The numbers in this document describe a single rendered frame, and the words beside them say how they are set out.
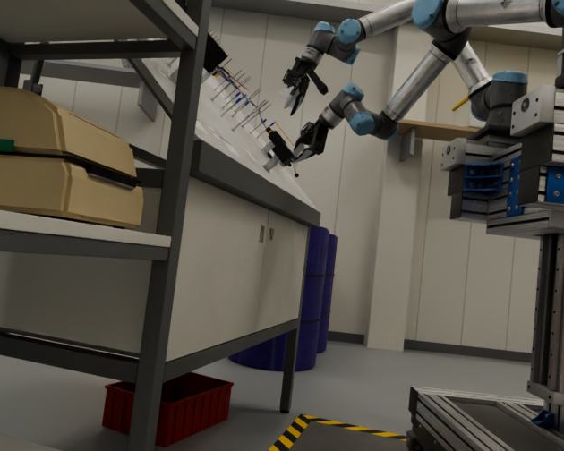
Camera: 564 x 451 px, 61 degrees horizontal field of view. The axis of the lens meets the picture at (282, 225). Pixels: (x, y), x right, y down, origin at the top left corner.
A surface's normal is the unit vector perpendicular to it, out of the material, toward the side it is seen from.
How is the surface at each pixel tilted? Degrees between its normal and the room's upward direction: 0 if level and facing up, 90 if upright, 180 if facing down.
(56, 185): 90
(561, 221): 90
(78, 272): 90
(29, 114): 90
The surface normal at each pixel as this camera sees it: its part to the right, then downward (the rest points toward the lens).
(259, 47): 0.04, -0.07
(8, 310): -0.29, -0.10
